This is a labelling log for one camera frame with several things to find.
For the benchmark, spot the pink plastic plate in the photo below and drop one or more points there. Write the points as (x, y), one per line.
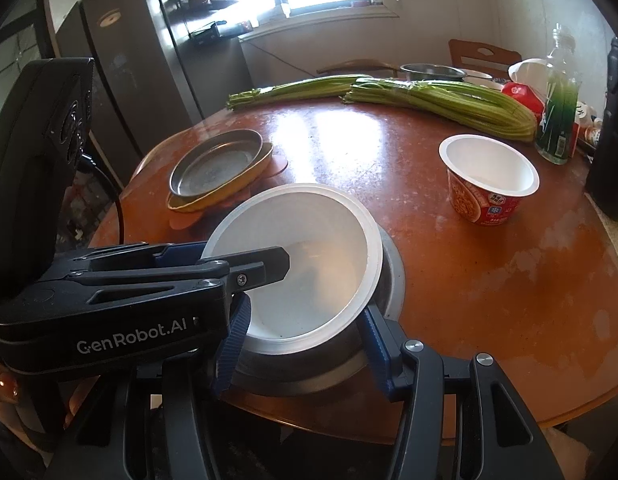
(186, 220)

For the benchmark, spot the person's left hand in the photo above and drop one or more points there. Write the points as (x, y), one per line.
(6, 384)

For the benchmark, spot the clear plastic bottle green label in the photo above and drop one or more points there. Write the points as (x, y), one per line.
(556, 120)

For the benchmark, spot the black box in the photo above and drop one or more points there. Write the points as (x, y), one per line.
(209, 31)

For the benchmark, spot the wooden chair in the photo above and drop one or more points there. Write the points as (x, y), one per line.
(484, 52)

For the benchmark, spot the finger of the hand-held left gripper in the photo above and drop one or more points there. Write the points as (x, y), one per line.
(259, 267)
(179, 255)

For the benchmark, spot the celery bunch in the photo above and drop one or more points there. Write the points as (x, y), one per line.
(289, 89)
(464, 100)

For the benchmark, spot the round metal plate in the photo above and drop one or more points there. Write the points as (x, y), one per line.
(214, 162)

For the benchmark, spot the grey refrigerator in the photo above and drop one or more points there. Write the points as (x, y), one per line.
(139, 60)

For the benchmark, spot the red packet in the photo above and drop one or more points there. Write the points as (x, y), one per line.
(521, 96)

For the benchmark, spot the steel bowl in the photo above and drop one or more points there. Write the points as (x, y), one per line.
(299, 370)

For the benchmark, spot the yellow shell-shaped plate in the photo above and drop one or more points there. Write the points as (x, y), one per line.
(224, 195)

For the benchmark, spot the large red paper bowl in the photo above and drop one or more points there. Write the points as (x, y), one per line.
(314, 240)

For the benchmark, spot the beige cloth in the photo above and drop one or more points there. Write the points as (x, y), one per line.
(566, 455)

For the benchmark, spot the small seasoning jar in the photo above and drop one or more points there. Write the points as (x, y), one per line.
(593, 135)

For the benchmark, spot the small red paper bowl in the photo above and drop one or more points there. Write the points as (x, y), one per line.
(489, 160)

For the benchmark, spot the steel pot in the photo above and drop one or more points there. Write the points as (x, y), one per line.
(429, 72)

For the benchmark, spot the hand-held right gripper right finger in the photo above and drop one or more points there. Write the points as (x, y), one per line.
(376, 345)

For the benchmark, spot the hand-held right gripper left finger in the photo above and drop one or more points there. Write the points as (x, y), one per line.
(229, 345)

